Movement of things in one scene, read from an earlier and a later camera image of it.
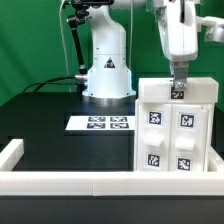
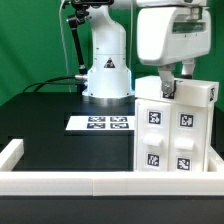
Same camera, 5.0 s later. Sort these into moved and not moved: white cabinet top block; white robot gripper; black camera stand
Moved: white robot gripper
Not moved: white cabinet top block; black camera stand
